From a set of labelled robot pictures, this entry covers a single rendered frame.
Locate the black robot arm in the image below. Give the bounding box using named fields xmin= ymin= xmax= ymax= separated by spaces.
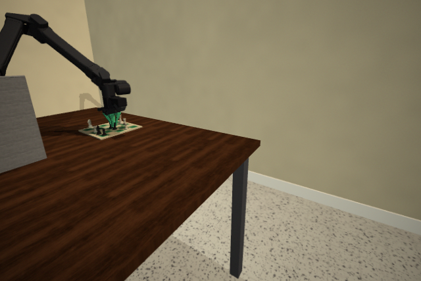
xmin=0 ymin=13 xmax=131 ymax=111

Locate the green and cream chessboard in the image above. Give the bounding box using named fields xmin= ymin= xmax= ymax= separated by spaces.
xmin=78 ymin=120 xmax=142 ymax=140

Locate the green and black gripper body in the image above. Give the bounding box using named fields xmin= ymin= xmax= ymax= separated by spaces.
xmin=97 ymin=107 xmax=120 ymax=115

